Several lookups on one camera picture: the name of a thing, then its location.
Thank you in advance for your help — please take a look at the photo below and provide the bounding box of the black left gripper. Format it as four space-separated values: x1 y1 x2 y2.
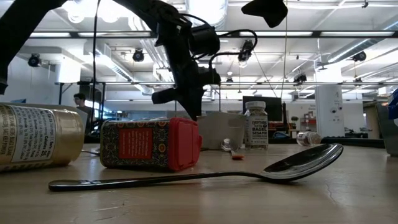
151 18 222 122

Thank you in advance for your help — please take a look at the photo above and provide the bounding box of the smoked paprika tin red lid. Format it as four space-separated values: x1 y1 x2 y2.
99 117 203 172

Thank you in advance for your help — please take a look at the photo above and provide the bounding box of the bagel sesame seasoning jar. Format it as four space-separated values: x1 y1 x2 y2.
244 101 269 151

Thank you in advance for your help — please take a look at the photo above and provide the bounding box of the black monitor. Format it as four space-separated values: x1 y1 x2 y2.
242 95 282 122

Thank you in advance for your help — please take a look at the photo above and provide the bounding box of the person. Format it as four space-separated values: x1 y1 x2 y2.
73 92 94 125

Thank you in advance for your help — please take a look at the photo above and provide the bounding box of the white column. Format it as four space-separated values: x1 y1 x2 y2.
315 85 345 138

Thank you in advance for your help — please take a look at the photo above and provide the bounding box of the small glass spice jar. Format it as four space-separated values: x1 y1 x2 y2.
296 131 323 147

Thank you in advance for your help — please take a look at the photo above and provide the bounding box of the dark steel spoon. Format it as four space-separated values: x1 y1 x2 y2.
48 142 345 192

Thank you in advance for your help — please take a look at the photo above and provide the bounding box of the dark translucent plastic bin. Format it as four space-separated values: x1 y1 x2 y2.
363 101 398 157

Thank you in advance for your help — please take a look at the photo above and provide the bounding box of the silver ventilation duct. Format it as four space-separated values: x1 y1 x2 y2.
185 0 229 30

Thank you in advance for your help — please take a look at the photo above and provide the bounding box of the steel spoon orange handle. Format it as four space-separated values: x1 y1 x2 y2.
221 138 245 161

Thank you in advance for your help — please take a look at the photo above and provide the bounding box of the black table frame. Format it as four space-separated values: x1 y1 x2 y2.
83 135 386 149

